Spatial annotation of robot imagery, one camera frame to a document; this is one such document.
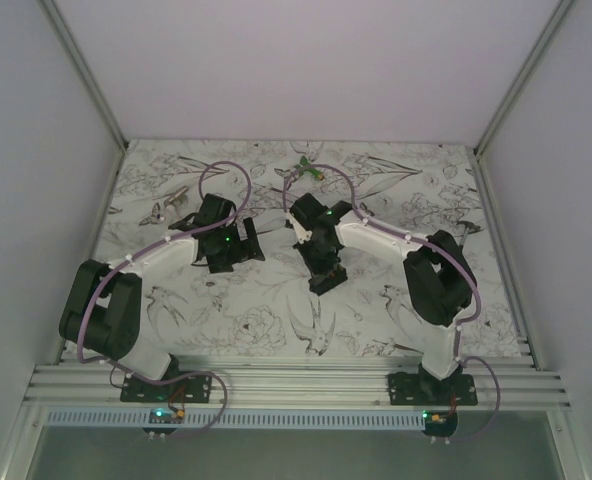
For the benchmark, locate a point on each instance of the right controller board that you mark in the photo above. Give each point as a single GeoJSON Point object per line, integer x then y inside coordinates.
{"type": "Point", "coordinates": [440, 425]}

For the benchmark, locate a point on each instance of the right frame post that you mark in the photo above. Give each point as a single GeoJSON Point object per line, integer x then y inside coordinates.
{"type": "Point", "coordinates": [536, 55]}

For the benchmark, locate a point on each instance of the left frame post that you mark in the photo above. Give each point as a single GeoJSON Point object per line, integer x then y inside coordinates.
{"type": "Point", "coordinates": [74, 53]}

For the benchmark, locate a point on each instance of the controller board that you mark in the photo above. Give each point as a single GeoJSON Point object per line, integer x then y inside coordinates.
{"type": "Point", "coordinates": [163, 422]}
{"type": "Point", "coordinates": [440, 425]}

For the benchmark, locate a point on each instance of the silver white small tool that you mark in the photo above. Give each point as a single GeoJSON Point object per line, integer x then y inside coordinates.
{"type": "Point", "coordinates": [171, 208]}

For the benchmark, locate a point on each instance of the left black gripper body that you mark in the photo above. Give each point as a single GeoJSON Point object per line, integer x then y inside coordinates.
{"type": "Point", "coordinates": [230, 248]}

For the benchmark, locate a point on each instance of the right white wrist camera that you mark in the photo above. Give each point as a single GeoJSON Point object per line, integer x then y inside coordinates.
{"type": "Point", "coordinates": [303, 235]}

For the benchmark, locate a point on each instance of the floral patterned mat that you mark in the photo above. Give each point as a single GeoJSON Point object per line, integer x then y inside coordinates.
{"type": "Point", "coordinates": [265, 308]}

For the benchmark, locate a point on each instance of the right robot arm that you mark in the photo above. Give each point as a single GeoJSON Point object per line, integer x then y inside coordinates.
{"type": "Point", "coordinates": [440, 282]}

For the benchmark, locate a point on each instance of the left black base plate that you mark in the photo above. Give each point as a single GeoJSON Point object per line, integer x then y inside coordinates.
{"type": "Point", "coordinates": [189, 390]}

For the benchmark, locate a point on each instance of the black fuse box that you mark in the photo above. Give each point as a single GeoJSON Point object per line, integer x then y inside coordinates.
{"type": "Point", "coordinates": [320, 284]}

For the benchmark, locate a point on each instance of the left controller board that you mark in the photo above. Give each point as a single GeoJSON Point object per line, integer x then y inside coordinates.
{"type": "Point", "coordinates": [163, 422]}

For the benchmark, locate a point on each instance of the frame post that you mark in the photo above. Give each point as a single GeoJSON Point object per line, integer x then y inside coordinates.
{"type": "Point", "coordinates": [536, 55]}
{"type": "Point", "coordinates": [74, 53]}

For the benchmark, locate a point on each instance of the aluminium rail frame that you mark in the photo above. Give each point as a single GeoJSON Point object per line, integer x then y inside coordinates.
{"type": "Point", "coordinates": [513, 384]}

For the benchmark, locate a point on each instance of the white slotted cable duct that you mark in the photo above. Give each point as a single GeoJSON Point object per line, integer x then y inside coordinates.
{"type": "Point", "coordinates": [244, 419]}

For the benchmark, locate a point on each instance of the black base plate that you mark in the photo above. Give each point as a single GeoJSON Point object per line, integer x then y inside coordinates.
{"type": "Point", "coordinates": [407, 389]}
{"type": "Point", "coordinates": [189, 390]}

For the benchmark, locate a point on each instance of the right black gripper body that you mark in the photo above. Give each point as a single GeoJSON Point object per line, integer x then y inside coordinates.
{"type": "Point", "coordinates": [319, 260]}

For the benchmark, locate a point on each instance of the green toy tool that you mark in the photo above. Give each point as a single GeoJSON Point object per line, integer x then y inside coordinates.
{"type": "Point", "coordinates": [306, 167]}

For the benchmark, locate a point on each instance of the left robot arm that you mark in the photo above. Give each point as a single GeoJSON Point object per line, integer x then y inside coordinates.
{"type": "Point", "coordinates": [104, 312]}

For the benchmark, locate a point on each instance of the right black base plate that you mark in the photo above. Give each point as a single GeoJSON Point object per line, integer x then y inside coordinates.
{"type": "Point", "coordinates": [407, 389]}

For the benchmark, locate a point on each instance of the small hammer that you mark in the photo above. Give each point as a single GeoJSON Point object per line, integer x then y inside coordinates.
{"type": "Point", "coordinates": [469, 228]}

